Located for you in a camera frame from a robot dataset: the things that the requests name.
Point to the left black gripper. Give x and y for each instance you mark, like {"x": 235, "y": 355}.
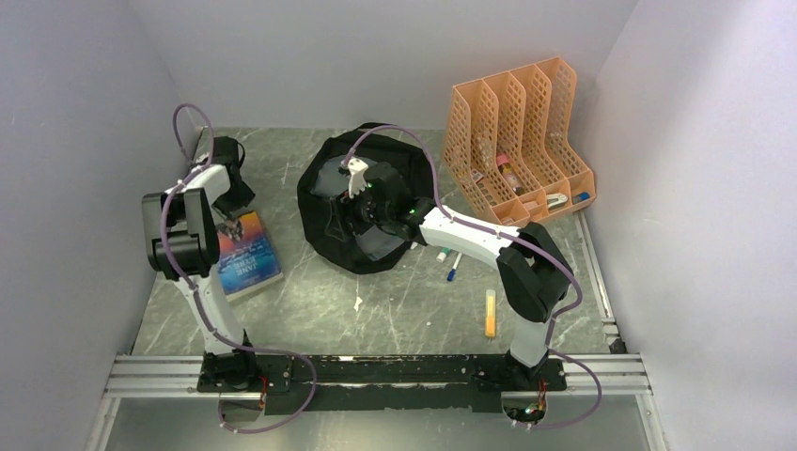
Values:
{"x": 245, "y": 198}

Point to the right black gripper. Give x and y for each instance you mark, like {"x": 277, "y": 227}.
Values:
{"x": 359, "y": 195}

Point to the black student backpack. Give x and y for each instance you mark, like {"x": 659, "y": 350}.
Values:
{"x": 373, "y": 251}

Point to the blue orange paperback book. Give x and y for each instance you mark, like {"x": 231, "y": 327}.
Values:
{"x": 248, "y": 262}

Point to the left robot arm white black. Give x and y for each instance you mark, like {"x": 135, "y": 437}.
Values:
{"x": 181, "y": 243}

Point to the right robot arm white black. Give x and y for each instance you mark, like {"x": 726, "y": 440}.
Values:
{"x": 534, "y": 275}

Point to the green capped white marker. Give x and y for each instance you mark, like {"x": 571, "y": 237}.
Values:
{"x": 442, "y": 255}

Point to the blue capped white pen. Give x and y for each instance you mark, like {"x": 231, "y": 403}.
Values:
{"x": 453, "y": 271}

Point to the pink capped bottle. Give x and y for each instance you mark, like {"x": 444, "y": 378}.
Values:
{"x": 508, "y": 173}

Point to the yellow highlighter marker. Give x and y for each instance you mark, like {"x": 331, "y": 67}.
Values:
{"x": 490, "y": 313}

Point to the orange plastic file organizer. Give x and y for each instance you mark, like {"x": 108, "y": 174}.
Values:
{"x": 524, "y": 113}

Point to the silver stapler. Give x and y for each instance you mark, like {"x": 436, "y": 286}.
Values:
{"x": 556, "y": 201}

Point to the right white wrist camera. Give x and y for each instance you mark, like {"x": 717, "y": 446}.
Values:
{"x": 357, "y": 183}

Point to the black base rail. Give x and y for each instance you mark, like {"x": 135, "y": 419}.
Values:
{"x": 327, "y": 383}

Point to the aluminium frame rail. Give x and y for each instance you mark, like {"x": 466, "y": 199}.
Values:
{"x": 176, "y": 377}

